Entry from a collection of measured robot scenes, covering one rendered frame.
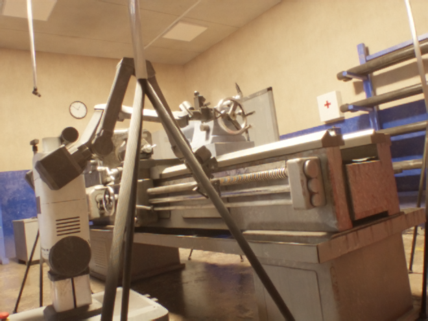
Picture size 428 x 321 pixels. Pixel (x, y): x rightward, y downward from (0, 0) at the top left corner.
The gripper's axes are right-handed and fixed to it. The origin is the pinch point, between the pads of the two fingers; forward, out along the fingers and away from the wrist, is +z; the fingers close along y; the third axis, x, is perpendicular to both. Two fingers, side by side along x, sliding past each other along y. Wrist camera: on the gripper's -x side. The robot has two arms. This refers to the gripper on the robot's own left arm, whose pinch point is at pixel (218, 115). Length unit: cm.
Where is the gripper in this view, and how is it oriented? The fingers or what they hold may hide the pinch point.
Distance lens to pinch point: 206.0
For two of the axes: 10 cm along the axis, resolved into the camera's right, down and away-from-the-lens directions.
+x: 1.3, 9.9, -0.9
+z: 8.1, -0.6, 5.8
